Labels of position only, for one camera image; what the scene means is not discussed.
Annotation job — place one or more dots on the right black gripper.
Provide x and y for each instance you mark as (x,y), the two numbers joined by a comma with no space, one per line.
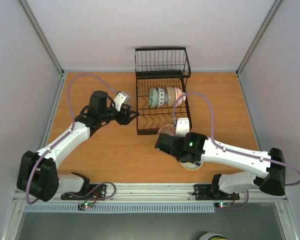
(163,143)

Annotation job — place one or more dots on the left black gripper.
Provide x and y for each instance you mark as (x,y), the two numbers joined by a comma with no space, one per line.
(126,120)

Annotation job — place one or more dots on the yellow dotted bowl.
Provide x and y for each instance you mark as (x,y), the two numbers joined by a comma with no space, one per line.
(191,166)

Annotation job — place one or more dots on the celadon green bowl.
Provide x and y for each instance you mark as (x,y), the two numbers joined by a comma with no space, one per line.
(153,97)

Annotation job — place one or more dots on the blue chevron bowl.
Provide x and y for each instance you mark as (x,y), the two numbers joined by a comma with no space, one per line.
(168,129)

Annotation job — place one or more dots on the red dotted upturned bowl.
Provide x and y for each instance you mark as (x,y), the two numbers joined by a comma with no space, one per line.
(162,97)

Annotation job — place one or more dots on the black wire dish rack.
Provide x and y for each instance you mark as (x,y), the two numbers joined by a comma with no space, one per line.
(161,74)

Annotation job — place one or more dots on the orange floral patterned bowl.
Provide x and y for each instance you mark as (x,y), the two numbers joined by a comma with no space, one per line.
(180,96)

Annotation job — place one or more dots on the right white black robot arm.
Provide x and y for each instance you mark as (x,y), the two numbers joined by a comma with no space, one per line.
(261,170)

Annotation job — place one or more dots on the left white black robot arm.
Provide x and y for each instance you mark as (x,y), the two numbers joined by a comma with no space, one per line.
(38,172)

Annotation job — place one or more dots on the right small circuit board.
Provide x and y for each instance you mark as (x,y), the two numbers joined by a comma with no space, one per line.
(222,205)

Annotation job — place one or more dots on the small circuit board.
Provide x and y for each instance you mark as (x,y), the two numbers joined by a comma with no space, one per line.
(222,205)
(84,206)

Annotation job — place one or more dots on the left small circuit board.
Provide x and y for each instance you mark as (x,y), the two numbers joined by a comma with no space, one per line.
(84,206)

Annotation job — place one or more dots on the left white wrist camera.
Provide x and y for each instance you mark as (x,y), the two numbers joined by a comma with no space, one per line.
(121,99)

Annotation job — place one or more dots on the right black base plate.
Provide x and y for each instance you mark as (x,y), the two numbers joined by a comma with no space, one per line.
(202,192)

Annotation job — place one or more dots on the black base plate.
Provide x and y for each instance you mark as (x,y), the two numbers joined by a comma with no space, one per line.
(93,191)
(202,192)

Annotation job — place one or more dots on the aluminium frame rail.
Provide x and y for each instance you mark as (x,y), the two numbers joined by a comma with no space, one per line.
(175,193)

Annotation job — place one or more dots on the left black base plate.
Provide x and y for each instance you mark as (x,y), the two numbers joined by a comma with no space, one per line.
(93,191)

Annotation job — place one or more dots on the grey slotted cable duct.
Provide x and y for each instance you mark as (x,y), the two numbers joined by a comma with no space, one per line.
(120,208)

